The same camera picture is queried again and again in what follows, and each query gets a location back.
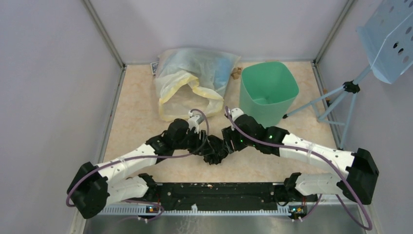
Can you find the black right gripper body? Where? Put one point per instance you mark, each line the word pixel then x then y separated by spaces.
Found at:
pixel 239 142

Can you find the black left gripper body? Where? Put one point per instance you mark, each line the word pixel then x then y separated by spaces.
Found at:
pixel 191 142

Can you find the black trash bag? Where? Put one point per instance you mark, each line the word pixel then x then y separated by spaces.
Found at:
pixel 214 150

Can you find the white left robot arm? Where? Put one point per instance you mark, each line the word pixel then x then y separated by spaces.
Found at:
pixel 96 186

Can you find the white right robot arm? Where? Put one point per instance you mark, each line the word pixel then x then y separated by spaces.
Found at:
pixel 351 174

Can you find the green plastic trash bin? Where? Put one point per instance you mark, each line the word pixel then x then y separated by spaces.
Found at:
pixel 267 91

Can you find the translucent yellow-trimmed plastic bag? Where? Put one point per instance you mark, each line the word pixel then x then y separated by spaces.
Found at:
pixel 192 78

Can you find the small brown object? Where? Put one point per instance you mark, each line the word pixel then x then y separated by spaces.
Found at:
pixel 236 72

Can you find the dark blue card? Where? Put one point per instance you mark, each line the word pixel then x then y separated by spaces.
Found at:
pixel 154 66

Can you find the light blue tripod stand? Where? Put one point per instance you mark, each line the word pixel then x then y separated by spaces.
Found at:
pixel 332 100

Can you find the light blue perforated stand tray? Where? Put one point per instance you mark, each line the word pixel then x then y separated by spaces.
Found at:
pixel 387 38

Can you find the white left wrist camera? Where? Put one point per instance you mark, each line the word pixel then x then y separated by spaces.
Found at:
pixel 196 117

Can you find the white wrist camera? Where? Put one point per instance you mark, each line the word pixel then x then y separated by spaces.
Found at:
pixel 235 113
pixel 196 117

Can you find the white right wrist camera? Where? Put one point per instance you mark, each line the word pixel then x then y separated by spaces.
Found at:
pixel 235 113

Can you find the white cable duct strip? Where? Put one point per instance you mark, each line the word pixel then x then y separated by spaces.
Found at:
pixel 151 210

